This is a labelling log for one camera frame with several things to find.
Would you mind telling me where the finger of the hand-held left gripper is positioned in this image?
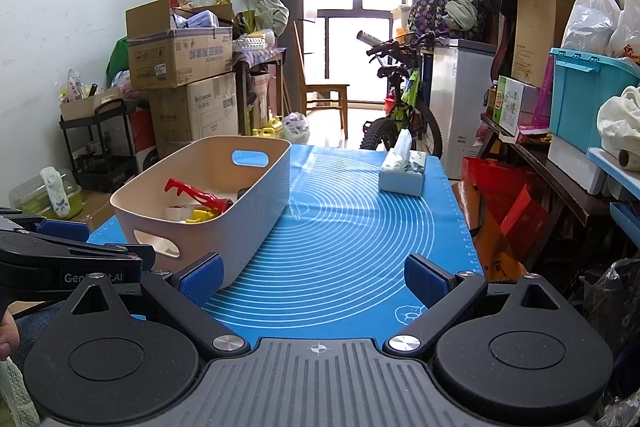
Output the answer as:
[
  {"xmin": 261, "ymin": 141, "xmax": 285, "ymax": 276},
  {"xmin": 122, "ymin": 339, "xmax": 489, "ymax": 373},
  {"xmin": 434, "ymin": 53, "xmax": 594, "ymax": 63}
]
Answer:
[
  {"xmin": 0, "ymin": 232, "xmax": 157, "ymax": 269},
  {"xmin": 0, "ymin": 207, "xmax": 93, "ymax": 244}
]

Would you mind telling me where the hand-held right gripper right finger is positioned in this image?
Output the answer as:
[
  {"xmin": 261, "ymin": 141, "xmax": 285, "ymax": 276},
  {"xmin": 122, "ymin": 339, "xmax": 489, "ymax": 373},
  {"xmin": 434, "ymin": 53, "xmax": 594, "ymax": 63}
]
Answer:
[{"xmin": 384, "ymin": 253, "xmax": 576, "ymax": 354}]

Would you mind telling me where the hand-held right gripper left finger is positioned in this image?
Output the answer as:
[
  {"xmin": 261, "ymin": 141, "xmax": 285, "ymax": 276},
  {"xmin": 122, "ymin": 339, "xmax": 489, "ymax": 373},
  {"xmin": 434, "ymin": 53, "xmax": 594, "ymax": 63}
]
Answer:
[{"xmin": 65, "ymin": 252, "xmax": 251, "ymax": 354}]

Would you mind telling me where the beige plastic storage bin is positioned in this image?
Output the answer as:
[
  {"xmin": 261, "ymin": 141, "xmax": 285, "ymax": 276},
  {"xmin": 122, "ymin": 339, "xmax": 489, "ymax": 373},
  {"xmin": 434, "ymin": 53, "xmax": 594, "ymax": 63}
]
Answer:
[{"xmin": 110, "ymin": 136, "xmax": 292, "ymax": 290}]

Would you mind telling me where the red plastic clip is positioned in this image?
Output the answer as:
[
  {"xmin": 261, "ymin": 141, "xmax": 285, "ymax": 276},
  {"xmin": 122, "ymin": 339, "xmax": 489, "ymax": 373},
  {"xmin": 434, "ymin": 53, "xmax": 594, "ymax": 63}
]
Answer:
[{"xmin": 164, "ymin": 178, "xmax": 235, "ymax": 214}]

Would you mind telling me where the person's left hand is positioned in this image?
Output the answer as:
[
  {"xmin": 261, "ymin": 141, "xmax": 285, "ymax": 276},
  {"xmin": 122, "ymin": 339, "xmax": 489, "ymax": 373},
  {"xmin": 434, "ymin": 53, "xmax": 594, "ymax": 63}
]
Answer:
[{"xmin": 0, "ymin": 307, "xmax": 21, "ymax": 360}]

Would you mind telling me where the white patterned cloth roll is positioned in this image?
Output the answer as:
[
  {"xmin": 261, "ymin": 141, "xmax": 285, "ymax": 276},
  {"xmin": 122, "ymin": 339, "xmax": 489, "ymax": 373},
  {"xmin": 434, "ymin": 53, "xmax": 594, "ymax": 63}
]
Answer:
[{"xmin": 40, "ymin": 167, "xmax": 71, "ymax": 215}]

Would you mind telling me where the brown shipping carton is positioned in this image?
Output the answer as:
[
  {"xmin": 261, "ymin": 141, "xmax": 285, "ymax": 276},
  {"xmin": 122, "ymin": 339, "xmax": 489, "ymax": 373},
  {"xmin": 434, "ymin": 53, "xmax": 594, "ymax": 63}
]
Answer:
[{"xmin": 70, "ymin": 189, "xmax": 118, "ymax": 233}]

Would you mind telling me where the green lidded food container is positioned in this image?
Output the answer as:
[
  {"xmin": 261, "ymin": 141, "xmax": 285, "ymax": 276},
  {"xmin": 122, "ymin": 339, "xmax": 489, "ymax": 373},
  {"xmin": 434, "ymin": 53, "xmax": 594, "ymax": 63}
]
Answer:
[{"xmin": 9, "ymin": 169, "xmax": 83, "ymax": 220}]

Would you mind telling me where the black trolley cart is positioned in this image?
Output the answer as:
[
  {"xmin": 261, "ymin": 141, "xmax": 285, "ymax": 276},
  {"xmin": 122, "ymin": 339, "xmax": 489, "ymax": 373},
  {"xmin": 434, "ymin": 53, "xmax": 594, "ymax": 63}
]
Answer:
[{"xmin": 59, "ymin": 98, "xmax": 151, "ymax": 194}]

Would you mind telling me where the blue silicone baking mat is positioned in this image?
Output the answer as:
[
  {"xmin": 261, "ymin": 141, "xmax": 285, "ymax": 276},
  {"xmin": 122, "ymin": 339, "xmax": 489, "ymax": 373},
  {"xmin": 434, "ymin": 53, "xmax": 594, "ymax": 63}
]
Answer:
[{"xmin": 86, "ymin": 143, "xmax": 486, "ymax": 348}]

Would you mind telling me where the patterned tissue box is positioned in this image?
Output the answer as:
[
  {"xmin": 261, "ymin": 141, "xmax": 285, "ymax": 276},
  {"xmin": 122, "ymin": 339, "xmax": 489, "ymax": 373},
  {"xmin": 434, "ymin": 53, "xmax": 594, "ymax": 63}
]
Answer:
[{"xmin": 377, "ymin": 129, "xmax": 427, "ymax": 198}]

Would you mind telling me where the pale green knit cloth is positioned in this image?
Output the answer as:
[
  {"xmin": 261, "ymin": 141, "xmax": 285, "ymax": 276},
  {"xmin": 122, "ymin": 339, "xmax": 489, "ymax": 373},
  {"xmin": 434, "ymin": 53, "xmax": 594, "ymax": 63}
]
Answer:
[{"xmin": 0, "ymin": 357, "xmax": 41, "ymax": 427}]

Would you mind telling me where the red gift bag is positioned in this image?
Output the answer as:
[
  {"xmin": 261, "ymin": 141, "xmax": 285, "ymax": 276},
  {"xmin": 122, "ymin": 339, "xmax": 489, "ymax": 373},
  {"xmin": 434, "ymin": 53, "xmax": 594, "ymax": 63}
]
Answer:
[{"xmin": 460, "ymin": 157, "xmax": 551, "ymax": 258}]

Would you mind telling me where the shallow cardboard tray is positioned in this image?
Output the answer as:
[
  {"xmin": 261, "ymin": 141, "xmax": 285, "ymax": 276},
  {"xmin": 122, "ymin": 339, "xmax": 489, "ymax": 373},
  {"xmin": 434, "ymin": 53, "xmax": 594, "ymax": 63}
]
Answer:
[{"xmin": 60, "ymin": 87, "xmax": 123, "ymax": 122}]

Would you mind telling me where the red white appliance box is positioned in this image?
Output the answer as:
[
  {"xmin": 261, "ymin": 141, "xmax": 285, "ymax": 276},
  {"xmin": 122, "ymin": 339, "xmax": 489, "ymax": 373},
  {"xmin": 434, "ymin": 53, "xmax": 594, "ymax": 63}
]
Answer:
[{"xmin": 127, "ymin": 107, "xmax": 161, "ymax": 172}]

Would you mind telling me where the yellow plastic bottle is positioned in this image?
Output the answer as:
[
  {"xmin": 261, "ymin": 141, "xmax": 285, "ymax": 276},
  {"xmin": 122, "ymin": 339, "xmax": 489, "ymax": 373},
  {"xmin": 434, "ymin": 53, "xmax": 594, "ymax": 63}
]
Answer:
[{"xmin": 251, "ymin": 117, "xmax": 285, "ymax": 138}]

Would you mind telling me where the dark wooden rack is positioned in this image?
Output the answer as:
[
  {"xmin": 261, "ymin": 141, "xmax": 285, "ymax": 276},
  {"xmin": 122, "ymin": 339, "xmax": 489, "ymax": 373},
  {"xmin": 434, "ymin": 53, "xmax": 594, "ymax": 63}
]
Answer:
[{"xmin": 477, "ymin": 114, "xmax": 621, "ymax": 273}]

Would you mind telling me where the green black bicycle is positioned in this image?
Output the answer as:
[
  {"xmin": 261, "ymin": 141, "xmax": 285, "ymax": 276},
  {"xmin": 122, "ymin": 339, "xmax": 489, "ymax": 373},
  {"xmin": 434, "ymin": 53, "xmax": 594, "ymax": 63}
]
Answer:
[{"xmin": 356, "ymin": 31, "xmax": 445, "ymax": 158}]

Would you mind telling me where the white floor bag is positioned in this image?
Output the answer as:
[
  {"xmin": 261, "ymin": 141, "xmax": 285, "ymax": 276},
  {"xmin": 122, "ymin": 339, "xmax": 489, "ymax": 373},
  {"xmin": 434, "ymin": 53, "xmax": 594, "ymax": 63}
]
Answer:
[{"xmin": 282, "ymin": 112, "xmax": 311, "ymax": 144}]

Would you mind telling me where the white chest freezer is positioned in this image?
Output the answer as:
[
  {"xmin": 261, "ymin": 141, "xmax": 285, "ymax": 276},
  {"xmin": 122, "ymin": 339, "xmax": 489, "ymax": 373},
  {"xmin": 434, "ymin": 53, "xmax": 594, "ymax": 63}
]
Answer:
[{"xmin": 422, "ymin": 38, "xmax": 498, "ymax": 180}]

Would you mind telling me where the green plastic bag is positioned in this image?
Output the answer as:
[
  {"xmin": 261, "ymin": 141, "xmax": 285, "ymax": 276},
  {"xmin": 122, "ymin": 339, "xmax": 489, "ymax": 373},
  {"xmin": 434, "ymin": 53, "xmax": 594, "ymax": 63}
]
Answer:
[{"xmin": 106, "ymin": 36, "xmax": 132, "ymax": 82}]

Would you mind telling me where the black plastic bag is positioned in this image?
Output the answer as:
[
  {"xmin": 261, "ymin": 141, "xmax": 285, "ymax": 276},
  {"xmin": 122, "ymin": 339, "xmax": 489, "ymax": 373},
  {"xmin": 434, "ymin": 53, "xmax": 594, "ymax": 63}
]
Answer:
[{"xmin": 565, "ymin": 257, "xmax": 640, "ymax": 408}]

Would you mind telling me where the white foam box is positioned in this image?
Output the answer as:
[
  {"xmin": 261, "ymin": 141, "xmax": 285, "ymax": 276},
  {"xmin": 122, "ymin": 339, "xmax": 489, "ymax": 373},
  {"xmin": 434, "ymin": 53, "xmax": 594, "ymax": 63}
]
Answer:
[{"xmin": 547, "ymin": 137, "xmax": 611, "ymax": 196}]

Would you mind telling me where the green white printed carton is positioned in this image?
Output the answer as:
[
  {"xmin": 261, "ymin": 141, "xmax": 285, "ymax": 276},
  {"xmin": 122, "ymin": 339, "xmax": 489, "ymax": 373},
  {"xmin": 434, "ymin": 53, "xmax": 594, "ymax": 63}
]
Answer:
[{"xmin": 495, "ymin": 76, "xmax": 541, "ymax": 138}]

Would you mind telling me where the open printed cardboard box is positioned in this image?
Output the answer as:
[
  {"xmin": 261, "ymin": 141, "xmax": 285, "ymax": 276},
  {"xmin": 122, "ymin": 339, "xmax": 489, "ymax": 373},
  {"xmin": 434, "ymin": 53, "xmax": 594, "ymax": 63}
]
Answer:
[{"xmin": 125, "ymin": 0, "xmax": 235, "ymax": 90}]

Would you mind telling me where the wooden chair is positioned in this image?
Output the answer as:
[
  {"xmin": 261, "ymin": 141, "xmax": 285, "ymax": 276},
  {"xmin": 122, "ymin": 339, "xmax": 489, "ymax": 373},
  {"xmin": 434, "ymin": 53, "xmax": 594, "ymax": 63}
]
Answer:
[{"xmin": 292, "ymin": 19, "xmax": 351, "ymax": 138}]

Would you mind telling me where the dark wooden table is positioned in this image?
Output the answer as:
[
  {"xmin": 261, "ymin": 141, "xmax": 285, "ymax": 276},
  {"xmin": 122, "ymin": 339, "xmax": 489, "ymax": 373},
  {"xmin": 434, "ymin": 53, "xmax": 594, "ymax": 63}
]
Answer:
[{"xmin": 234, "ymin": 47, "xmax": 288, "ymax": 138}]

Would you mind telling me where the light blue shelf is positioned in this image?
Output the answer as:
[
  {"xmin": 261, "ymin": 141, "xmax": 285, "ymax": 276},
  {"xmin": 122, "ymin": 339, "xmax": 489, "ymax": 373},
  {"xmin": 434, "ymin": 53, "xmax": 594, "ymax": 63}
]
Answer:
[{"xmin": 586, "ymin": 147, "xmax": 640, "ymax": 253}]

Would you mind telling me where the pink flat package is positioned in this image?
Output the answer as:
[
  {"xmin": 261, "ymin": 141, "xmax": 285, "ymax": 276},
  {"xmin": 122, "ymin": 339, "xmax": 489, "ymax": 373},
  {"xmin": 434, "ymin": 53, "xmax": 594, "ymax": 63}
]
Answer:
[{"xmin": 532, "ymin": 57, "xmax": 556, "ymax": 128}]

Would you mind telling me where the teal plastic storage crate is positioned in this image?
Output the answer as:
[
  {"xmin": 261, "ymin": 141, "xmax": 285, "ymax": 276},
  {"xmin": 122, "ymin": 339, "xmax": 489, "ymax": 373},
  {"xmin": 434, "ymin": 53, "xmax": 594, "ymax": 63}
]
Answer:
[{"xmin": 549, "ymin": 48, "xmax": 640, "ymax": 155}]

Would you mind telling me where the white crumpled cloth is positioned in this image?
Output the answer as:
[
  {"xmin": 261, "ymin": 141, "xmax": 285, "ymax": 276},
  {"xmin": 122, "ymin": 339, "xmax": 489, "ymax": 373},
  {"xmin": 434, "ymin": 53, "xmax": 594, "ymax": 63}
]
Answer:
[{"xmin": 597, "ymin": 86, "xmax": 640, "ymax": 158}]

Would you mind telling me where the floral fabric bag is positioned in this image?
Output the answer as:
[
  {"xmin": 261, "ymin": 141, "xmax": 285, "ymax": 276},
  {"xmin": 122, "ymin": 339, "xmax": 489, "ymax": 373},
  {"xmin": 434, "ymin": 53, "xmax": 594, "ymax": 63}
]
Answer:
[{"xmin": 409, "ymin": 0, "xmax": 453, "ymax": 42}]

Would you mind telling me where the tall brown cardboard box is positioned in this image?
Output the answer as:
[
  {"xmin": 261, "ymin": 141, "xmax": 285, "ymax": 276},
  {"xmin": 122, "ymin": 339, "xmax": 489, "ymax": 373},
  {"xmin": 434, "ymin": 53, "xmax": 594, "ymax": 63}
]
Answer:
[{"xmin": 511, "ymin": 0, "xmax": 591, "ymax": 88}]

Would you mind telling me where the white plastic bag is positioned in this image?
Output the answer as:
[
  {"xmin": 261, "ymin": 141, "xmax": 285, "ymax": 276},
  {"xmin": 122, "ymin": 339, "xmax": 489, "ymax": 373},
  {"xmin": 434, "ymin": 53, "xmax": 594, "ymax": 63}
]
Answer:
[{"xmin": 561, "ymin": 0, "xmax": 623, "ymax": 55}]

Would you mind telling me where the white red printed bag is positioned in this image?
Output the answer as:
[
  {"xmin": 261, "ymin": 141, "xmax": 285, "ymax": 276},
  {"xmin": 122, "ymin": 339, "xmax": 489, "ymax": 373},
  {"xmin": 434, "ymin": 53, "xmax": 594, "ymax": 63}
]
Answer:
[{"xmin": 607, "ymin": 0, "xmax": 640, "ymax": 60}]

